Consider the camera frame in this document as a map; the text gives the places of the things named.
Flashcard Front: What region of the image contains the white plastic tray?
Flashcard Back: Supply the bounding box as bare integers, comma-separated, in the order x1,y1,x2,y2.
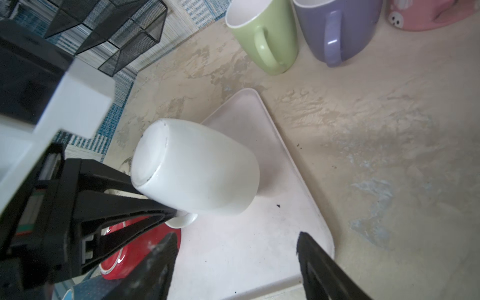
167,88,335,300

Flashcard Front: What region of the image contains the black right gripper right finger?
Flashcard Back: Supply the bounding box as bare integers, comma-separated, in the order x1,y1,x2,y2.
296,232,371,300

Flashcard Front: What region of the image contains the blue mug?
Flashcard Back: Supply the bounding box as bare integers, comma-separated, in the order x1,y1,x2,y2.
51,276,122,300

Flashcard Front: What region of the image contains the light green mug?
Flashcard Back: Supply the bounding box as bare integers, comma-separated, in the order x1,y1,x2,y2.
225,0,298,75

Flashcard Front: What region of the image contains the pink patterned mug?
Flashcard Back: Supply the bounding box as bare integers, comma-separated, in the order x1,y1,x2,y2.
386,0,480,31

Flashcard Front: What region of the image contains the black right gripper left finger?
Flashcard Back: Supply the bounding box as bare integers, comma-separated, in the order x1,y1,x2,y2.
103,232,178,300

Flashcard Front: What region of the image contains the white mug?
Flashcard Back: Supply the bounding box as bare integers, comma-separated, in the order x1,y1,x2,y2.
131,119,260,229

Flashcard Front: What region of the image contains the red mug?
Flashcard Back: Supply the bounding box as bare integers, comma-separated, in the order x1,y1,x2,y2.
99,224,181,280

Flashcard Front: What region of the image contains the black wire mesh shelf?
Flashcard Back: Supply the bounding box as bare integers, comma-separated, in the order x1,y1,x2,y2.
0,0,169,78

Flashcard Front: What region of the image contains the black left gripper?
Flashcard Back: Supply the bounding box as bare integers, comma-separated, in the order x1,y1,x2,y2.
1,144,173,300

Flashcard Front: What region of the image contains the purple mug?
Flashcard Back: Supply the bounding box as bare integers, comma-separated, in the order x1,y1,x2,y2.
293,0,383,68

